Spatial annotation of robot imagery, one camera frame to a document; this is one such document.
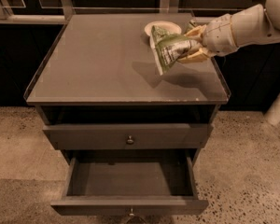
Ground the green jalapeno chip bag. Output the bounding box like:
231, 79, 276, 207
149, 25, 202, 76

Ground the grey top drawer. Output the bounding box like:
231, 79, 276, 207
43, 123, 213, 150

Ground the grey drawer cabinet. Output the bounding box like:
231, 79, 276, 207
23, 12, 231, 166

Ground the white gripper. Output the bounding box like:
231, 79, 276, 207
177, 14, 238, 63

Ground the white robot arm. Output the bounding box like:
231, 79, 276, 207
178, 0, 280, 63

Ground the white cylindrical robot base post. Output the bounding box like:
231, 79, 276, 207
264, 93, 280, 126

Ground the white paper bowl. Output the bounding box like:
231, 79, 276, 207
144, 21, 182, 36

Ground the round metal top knob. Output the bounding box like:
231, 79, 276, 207
126, 135, 134, 145

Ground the grey open middle drawer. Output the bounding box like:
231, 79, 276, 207
51, 149, 208, 216

